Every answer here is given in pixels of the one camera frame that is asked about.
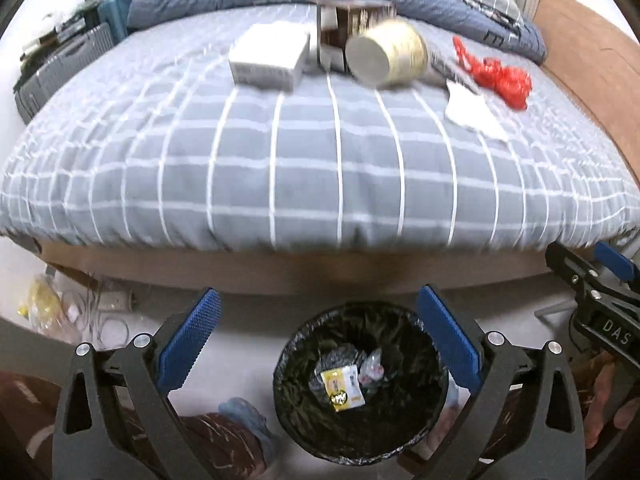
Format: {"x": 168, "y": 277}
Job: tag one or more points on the trash bin with black liner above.
{"x": 300, "y": 410}

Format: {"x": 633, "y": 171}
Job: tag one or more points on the person's left leg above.
{"x": 210, "y": 440}

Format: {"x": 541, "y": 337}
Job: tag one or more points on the clear plastic wrapper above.
{"x": 372, "y": 367}

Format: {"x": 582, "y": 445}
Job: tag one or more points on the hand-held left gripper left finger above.
{"x": 192, "y": 340}

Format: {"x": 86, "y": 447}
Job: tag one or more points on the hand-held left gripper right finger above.
{"x": 450, "y": 340}

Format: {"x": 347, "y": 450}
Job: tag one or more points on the yellow plastic bag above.
{"x": 42, "y": 302}

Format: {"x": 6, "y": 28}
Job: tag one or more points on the beige paper cup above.
{"x": 395, "y": 50}

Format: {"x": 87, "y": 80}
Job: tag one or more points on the grey foil wrapper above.
{"x": 442, "y": 66}

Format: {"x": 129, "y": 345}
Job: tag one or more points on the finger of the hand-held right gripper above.
{"x": 617, "y": 262}
{"x": 570, "y": 267}

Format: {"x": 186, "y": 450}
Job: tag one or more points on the grey grid bedsheet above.
{"x": 300, "y": 170}

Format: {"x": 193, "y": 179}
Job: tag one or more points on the grey suitcase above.
{"x": 55, "y": 75}

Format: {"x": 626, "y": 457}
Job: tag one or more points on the white tissue paper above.
{"x": 467, "y": 110}

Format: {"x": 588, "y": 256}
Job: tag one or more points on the blue slipper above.
{"x": 245, "y": 415}

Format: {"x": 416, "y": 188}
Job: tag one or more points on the blue tool case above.
{"x": 112, "y": 15}

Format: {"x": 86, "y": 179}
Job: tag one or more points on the person's right hand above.
{"x": 597, "y": 400}

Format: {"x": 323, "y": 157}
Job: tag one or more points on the red plastic bag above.
{"x": 505, "y": 80}

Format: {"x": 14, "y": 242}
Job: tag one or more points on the dark clutter pile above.
{"x": 60, "y": 25}

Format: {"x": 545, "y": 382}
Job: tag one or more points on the yellow snack packet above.
{"x": 340, "y": 385}

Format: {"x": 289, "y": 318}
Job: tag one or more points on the dark printed cardboard box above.
{"x": 332, "y": 25}

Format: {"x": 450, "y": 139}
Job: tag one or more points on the white cardboard box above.
{"x": 270, "y": 57}

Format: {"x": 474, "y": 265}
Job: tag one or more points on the wooden bed frame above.
{"x": 250, "y": 272}

